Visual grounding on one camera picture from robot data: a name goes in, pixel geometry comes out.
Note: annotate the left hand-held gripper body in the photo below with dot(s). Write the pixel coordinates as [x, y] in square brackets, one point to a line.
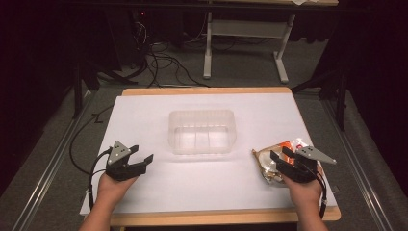
[123, 168]

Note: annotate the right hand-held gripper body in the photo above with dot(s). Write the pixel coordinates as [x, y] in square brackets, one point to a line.
[301, 170]

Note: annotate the orange and white snack packet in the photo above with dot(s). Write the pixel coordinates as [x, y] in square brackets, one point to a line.
[266, 163]

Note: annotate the person's right hand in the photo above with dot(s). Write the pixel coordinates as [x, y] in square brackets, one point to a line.
[303, 192]

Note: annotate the person's left hand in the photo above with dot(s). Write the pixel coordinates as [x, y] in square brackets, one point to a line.
[112, 189]

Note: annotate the white paper sheet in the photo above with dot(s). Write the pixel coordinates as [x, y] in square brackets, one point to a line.
[198, 179]

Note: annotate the clear plastic container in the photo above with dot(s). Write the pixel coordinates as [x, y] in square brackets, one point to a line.
[202, 133]

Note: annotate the black metal stand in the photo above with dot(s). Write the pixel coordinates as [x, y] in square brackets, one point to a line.
[340, 96]
[78, 89]

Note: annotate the dark computer tower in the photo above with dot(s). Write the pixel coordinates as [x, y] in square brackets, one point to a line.
[128, 35]

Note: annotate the metal floor rail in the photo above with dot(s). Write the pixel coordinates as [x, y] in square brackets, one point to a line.
[356, 166]
[48, 173]

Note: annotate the white metal desk frame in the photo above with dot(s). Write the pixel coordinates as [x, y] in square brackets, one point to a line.
[247, 29]

